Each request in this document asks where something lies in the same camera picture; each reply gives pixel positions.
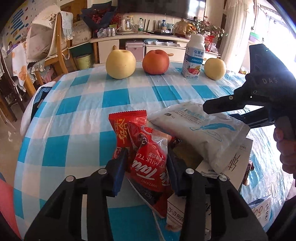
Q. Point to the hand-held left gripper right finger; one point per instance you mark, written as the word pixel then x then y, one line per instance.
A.
pixel 174 171

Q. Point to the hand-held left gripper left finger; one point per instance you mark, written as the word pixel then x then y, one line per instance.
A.
pixel 119 171

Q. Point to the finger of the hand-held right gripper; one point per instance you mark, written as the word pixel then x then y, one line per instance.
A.
pixel 222 104
pixel 254 119

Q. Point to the red milk tea packet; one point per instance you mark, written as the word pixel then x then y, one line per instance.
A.
pixel 150 162

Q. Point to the white plastic mailer bag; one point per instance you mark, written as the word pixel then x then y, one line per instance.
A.
pixel 203 134

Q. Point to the pink plastic basin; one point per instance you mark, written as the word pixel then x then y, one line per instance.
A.
pixel 7 204

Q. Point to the person's right hand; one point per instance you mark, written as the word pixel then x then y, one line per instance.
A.
pixel 286 153

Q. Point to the yellow pear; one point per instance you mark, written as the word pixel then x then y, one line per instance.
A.
pixel 120 63
pixel 215 69

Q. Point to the dark foil packet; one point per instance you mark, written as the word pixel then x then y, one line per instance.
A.
pixel 150 200

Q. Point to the red snack packet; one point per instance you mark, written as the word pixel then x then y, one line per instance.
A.
pixel 122 129

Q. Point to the white yogurt drink bottle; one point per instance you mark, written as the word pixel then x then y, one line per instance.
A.
pixel 193 59

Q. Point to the white cardboard box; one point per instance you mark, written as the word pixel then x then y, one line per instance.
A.
pixel 229 166

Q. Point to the blue white checkered tablecloth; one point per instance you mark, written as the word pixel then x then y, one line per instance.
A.
pixel 81 129

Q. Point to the white curtain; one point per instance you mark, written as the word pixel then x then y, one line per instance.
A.
pixel 235 34

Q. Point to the red plastic bag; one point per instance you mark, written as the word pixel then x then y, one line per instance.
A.
pixel 211 44

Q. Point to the artificial flower arrangement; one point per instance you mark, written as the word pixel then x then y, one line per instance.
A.
pixel 210 29

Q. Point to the red apple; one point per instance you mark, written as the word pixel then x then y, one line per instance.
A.
pixel 155 62

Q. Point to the golden ornament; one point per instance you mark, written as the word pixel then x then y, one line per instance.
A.
pixel 182 27

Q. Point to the white orange printed packet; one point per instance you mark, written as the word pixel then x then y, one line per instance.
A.
pixel 261 208

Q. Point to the pink storage case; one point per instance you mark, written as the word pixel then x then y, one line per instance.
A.
pixel 134 50

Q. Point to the white and navy cloth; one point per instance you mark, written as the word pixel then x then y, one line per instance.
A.
pixel 40 99

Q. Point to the green label plastic bottle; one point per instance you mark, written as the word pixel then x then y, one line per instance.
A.
pixel 140 26

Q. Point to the black television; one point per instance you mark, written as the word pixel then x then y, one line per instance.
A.
pixel 161 8

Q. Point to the green plastic bin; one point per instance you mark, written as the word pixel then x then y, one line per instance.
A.
pixel 84 62

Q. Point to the glass kettle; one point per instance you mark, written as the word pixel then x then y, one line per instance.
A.
pixel 126 25

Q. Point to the white television cabinet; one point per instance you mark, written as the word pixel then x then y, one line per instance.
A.
pixel 108 47

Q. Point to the light wooden chair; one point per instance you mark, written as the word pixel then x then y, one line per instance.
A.
pixel 59 58

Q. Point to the clear bag of jars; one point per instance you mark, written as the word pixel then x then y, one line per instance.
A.
pixel 106 32

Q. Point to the white cloth with orange print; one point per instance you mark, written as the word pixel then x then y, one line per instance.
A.
pixel 20 69

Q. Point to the white printed bag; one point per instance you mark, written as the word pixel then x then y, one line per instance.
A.
pixel 81 32

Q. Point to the navy wrapped red bouquet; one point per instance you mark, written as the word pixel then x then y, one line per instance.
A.
pixel 98 16

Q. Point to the pale blue lace cloth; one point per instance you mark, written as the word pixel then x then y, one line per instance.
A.
pixel 67 26

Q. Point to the wall poster with blue strips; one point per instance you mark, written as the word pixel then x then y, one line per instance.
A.
pixel 18 23

